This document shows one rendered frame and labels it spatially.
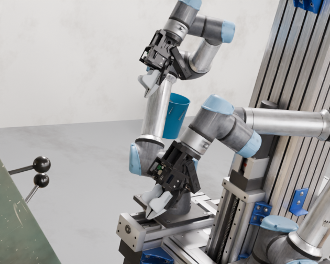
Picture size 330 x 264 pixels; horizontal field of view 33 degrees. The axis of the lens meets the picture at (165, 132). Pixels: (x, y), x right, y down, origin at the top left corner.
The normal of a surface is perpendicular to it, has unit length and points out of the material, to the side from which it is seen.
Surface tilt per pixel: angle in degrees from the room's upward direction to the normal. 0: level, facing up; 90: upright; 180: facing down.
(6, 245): 90
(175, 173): 90
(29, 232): 90
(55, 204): 0
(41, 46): 90
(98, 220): 0
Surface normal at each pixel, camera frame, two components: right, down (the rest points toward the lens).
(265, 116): 0.26, -0.36
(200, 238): 0.22, -0.91
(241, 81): 0.60, 0.41
